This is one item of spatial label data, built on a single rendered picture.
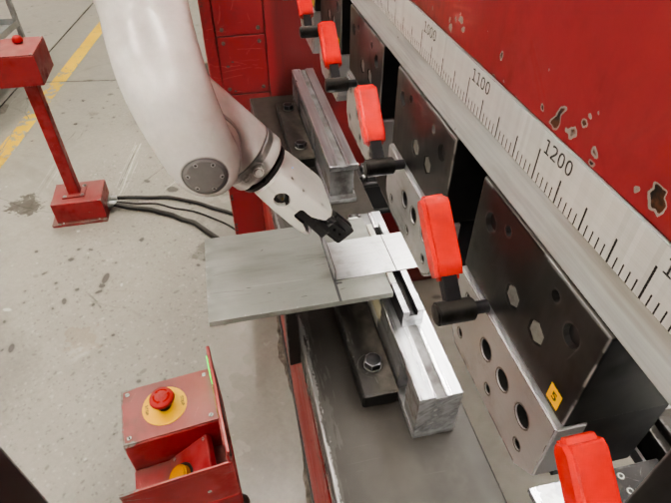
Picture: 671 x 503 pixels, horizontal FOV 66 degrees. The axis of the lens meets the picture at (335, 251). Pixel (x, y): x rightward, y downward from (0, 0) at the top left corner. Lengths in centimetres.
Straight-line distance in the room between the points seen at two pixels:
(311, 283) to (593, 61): 56
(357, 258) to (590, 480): 58
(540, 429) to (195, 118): 38
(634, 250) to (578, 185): 5
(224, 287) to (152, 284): 153
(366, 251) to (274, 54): 85
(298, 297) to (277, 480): 103
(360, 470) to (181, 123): 49
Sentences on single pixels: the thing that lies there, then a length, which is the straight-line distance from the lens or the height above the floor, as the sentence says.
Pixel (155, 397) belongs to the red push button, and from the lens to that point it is 92.
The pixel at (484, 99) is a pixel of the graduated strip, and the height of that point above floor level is 139.
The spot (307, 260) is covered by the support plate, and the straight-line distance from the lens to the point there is 80.
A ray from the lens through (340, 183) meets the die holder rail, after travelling 111.
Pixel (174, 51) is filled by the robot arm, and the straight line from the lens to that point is 52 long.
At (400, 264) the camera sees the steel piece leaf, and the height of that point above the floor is 100.
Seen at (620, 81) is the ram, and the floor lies 145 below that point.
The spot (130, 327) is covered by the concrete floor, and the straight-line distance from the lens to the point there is 216.
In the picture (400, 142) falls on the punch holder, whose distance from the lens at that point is 55.
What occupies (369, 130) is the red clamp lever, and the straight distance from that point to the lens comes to 54.
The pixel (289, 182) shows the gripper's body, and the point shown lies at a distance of 64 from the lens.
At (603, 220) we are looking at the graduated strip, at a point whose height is 139.
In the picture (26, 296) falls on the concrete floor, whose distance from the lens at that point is 246.
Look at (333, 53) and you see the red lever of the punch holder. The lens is 72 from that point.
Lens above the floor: 154
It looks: 42 degrees down
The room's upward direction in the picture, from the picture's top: straight up
